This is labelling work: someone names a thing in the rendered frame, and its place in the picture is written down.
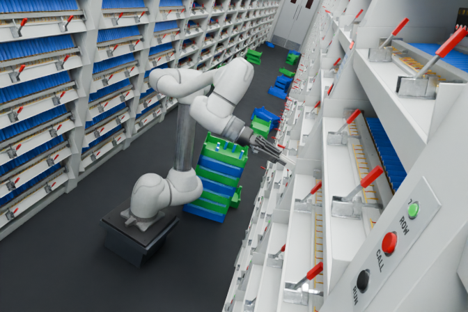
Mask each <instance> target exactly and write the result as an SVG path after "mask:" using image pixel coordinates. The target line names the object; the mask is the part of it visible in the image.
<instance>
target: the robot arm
mask: <svg viewBox="0 0 468 312"><path fill-rule="evenodd" d="M253 76H254V67H253V66H252V64H250V63H249V62H248V61H246V60H245V59H243V58H242V57H240V58H235V59H233V60H232V61H231V62H230V63H229V64H228V65H225V66H222V67H220V68H219V69H215V70H210V71H207V72H205V73H203V72H200V71H198V70H192V69H185V68H179V69H175V68H169V69H160V68H158V69H154V70H153V71H152V72H151V73H150V74H149V83H150V85H151V87H152V88H153V89H154V90H155V91H157V92H158V93H161V94H162V95H167V96H169V97H172V98H176V99H177V101H178V120H177V130H176V139H175V157H174V166H173V168H172V169H171V170H170V171H169V174H168V175H167V177H166V179H163V178H162V177H161V176H160V175H157V174H155V173H147V174H144V175H142V176H141V177H140V178H139V179H138V180H137V182H136V184H135V186H134V189H133V191H132V197H131V202H130V208H128V209H126V210H124V211H122V212H121V213H120V215H121V217H124V218H126V219H127V221H126V222H125V226H126V227H129V226H132V225H135V226H136V227H137V228H139V229H140V231H141V232H146V231H147V229H148V228H149V227H151V226H152V225H153V224H154V223H156V222H157V221H158V220H160V219H161V218H164V217H165V214H164V212H161V211H160V210H161V209H163V208H165V207H168V206H176V205H184V204H187V203H191V202H192V201H195V200H196V199H198V198H199V197H200V196H201V194H202V192H203V184H202V182H201V179H200V178H199V177H198V176H196V172H195V170H193V168H192V157H193V149H194V135H195V129H196V122H197V123H198V124H200V125H201V126H202V127H204V128H205V129H207V130H209V131H211V132H213V133H215V134H219V135H220V136H222V137H223V138H225V139H227V140H229V141H230V142H232V143H233V142H234V141H236V143H237V144H239V145H240V146H242V147H245V146H246V145H247V146H248V147H250V148H251V149H252V151H251V153H253V154H255V155H258V156H260V157H262V158H264V159H266V160H268V161H270V162H271V163H273V164H276V163H279V164H280V165H282V166H284V167H285V168H287V169H288V170H290V171H293V168H294V166H295V164H296V162H294V161H293V160H291V159H290V158H288V157H286V156H285V155H283V154H281V153H282V151H280V150H279V149H278V148H277V147H276V146H274V145H273V144H271V143H270V142H269V141H267V140H266V139H264V138H263V137H262V136H261V135H260V136H256V135H253V133H254V130H253V129H251V128H250V127H248V126H246V127H245V126H244V125H245V122H243V121H242V120H240V119H239V118H237V117H236V116H234V115H233V114H232V113H233V110H234V108H235V107H236V105H237V104H238V102H239V101H240V100H241V99H242V97H243V96H244V94H245V93H246V91H247V89H248V87H249V85H250V83H251V81H252V79H253ZM211 84H214V90H213V92H212V94H211V95H210V96H209V97H206V96H204V95H206V94H207V93H208V92H209V91H210V88H211Z"/></svg>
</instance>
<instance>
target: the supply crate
mask: <svg viewBox="0 0 468 312"><path fill-rule="evenodd" d="M210 134H211V132H208V135H207V137H206V139H205V142H204V144H203V147H202V150H201V155H205V156H207V157H211V158H213V159H217V160H219V161H222V162H225V163H228V164H232V165H235V166H238V167H241V168H244V167H245V164H246V163H247V160H248V157H247V153H248V148H249V147H248V146H246V147H242V146H240V145H238V144H237V146H236V148H235V152H234V153H232V149H233V146H234V143H232V142H230V141H229V142H228V145H227V147H226V149H225V150H224V145H225V143H226V140H223V139H220V138H217V137H215V136H211V135H210ZM217 143H220V145H219V151H218V152H217V151H215V149H216V147H217ZM242 150H243V151H244V153H243V156H242V159H239V156H240V153H241V151H242Z"/></svg>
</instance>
